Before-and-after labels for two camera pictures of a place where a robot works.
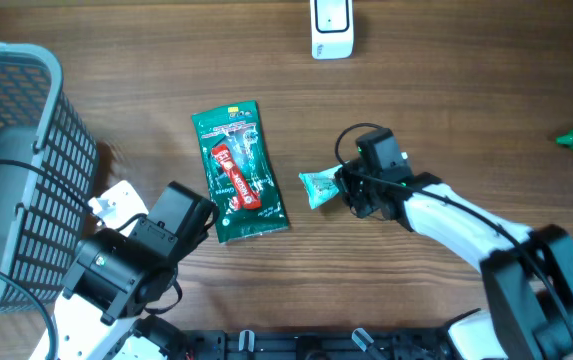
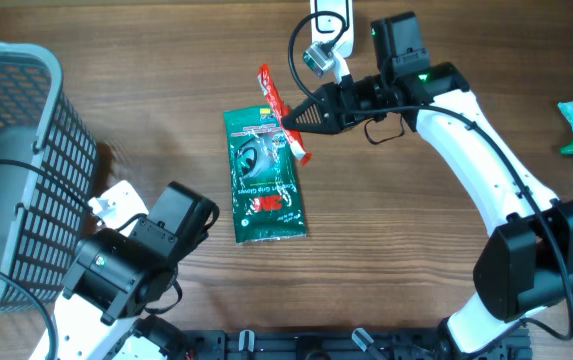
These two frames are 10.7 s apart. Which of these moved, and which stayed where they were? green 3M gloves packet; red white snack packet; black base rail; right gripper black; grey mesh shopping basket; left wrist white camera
Moved: red white snack packet; green 3M gloves packet; right gripper black
Stayed: grey mesh shopping basket; black base rail; left wrist white camera
